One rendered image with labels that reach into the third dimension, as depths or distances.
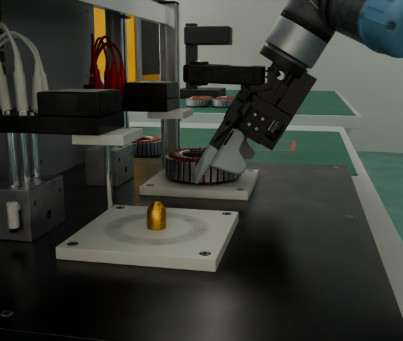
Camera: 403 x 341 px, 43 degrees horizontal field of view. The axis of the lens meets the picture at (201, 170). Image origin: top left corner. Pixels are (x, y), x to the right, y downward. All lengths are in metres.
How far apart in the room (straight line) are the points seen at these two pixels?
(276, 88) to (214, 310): 0.40
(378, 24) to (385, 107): 5.27
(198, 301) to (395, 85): 5.54
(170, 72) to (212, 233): 0.48
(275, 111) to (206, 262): 0.31
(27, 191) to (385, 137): 5.51
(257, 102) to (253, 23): 5.16
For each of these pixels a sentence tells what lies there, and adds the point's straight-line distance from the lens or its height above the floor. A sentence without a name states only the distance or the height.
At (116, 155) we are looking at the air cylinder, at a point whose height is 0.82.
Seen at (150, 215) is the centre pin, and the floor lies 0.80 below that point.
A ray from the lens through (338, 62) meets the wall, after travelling 5.82.
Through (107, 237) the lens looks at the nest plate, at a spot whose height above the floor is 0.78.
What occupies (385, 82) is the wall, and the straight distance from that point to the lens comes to 5.87.
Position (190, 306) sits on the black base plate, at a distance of 0.40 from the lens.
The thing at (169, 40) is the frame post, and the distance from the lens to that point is 0.94.
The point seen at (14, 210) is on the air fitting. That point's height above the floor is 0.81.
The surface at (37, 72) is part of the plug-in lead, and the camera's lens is 0.55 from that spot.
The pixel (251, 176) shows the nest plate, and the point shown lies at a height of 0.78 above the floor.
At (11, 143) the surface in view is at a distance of 0.55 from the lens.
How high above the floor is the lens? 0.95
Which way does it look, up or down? 12 degrees down
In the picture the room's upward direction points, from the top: straight up
